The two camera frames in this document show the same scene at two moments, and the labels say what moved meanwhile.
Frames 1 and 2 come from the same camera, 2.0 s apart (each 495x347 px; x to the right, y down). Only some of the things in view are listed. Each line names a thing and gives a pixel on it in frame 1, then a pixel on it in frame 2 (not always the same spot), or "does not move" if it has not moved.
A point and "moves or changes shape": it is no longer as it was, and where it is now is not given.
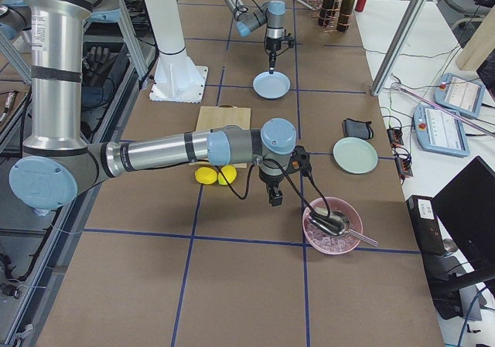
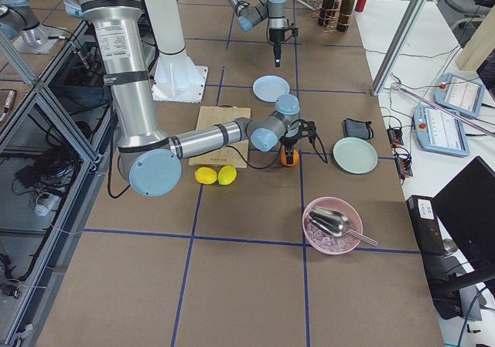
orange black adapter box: x=395 y=137 does not move
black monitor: x=465 y=208 does not move
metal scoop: x=338 y=224 does not move
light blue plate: x=271 y=86 moves or changes shape
